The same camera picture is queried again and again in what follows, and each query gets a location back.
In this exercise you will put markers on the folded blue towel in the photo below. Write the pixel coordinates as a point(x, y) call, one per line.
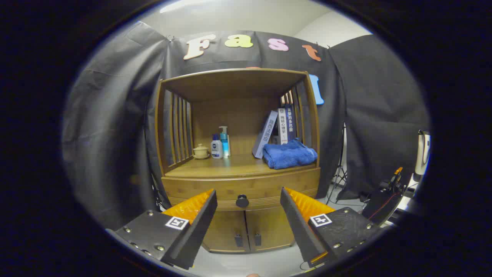
point(288, 156)

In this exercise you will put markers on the wooden countertop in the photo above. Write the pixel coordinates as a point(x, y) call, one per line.
point(230, 165)

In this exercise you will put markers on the wooden cabinet door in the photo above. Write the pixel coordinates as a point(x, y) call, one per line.
point(226, 231)
point(269, 227)

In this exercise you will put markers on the black tripod stand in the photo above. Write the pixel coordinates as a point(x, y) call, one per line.
point(340, 173)

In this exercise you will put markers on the black equipment with orange part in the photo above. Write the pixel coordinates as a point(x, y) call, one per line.
point(380, 204)

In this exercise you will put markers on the wooden cabinet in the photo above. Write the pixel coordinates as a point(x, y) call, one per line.
point(230, 84)

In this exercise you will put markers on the white spine book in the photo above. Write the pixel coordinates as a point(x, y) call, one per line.
point(283, 127)

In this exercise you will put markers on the wooden drawer with black knob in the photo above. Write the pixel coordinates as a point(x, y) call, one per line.
point(253, 184)

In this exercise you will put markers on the blue pump bottle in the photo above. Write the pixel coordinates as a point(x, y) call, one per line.
point(225, 144)

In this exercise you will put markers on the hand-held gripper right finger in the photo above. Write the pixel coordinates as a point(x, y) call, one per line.
point(298, 227)

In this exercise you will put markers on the beige lidded tea cup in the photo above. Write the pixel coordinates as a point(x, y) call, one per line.
point(200, 151)

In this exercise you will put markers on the white lotion bottle blue cap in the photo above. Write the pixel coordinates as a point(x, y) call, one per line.
point(216, 149)

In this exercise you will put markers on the grey leaning book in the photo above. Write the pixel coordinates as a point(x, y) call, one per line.
point(265, 134)

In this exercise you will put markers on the dark blue book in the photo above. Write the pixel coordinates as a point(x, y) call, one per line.
point(291, 123)

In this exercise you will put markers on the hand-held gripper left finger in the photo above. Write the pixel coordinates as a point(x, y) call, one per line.
point(194, 234)

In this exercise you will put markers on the black backdrop cloth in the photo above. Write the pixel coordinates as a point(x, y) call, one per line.
point(115, 115)

